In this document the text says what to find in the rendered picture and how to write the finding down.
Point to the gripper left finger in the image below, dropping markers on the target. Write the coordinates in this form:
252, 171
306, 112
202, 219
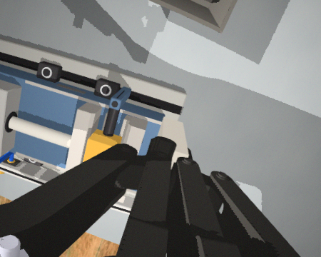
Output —
46, 221

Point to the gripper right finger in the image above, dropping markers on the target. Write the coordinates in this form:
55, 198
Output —
193, 219

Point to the yellow rectangular block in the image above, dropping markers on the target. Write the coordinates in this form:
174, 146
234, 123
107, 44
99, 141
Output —
98, 142

